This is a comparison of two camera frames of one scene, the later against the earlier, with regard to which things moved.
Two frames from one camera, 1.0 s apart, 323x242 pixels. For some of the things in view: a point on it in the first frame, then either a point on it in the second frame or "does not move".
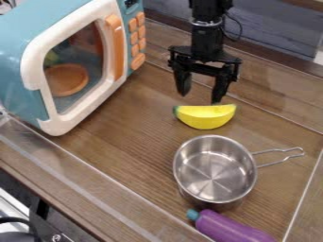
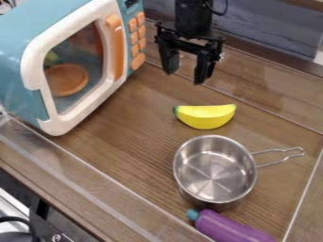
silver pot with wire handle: (215, 169) does not move
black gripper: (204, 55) to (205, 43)
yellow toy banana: (204, 116) does not move
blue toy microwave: (68, 53) does not move
